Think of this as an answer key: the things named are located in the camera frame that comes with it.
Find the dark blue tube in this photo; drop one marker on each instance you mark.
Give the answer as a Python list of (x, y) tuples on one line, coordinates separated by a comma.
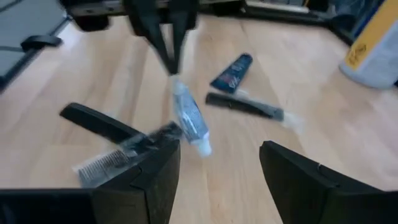
[(233, 73)]

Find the bare black comb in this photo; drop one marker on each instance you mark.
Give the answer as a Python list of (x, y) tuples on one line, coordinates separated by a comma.
[(96, 121)]

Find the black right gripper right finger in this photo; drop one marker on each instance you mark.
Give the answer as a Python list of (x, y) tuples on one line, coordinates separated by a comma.
[(311, 196)]

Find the black table clamp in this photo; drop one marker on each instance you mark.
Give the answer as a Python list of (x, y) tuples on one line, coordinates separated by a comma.
[(40, 42)]

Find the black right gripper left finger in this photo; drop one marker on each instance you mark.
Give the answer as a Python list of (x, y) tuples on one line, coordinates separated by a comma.
[(149, 193)]

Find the white toothpaste tube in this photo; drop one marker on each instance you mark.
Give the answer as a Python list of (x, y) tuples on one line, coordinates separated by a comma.
[(189, 115)]

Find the white canister with yellow label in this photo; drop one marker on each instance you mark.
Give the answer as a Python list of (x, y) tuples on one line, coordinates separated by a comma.
[(376, 53)]

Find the black metal rig frame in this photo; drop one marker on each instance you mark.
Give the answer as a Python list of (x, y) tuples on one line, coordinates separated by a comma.
[(93, 9)]

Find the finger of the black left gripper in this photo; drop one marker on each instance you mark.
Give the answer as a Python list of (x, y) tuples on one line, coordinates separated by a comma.
[(183, 15), (140, 15)]

